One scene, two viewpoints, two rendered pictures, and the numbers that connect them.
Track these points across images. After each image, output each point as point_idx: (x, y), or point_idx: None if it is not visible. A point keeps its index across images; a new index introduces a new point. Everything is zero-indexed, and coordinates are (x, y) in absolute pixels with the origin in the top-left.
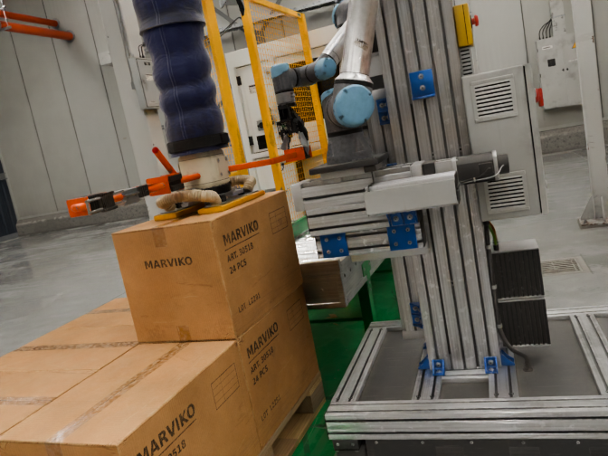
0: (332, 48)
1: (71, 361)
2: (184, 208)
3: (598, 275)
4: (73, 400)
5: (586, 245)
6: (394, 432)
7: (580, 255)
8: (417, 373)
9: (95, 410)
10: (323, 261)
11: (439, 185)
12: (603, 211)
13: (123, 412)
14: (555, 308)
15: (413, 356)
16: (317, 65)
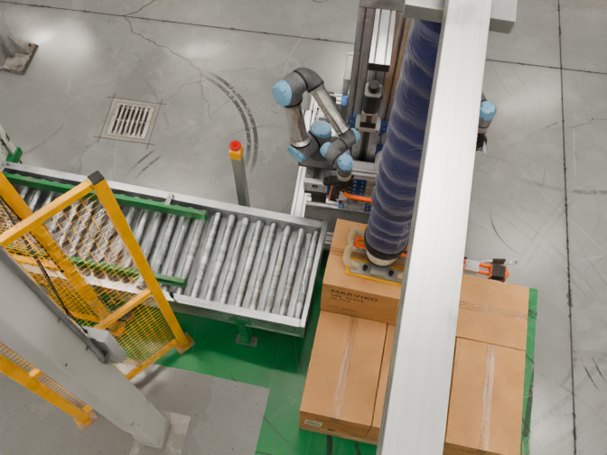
0: (346, 122)
1: None
2: (396, 269)
3: (171, 102)
4: (491, 330)
5: (85, 86)
6: None
7: (111, 97)
8: (368, 214)
9: (502, 311)
10: (323, 230)
11: None
12: (21, 47)
13: (504, 296)
14: (225, 141)
15: (344, 215)
16: (357, 138)
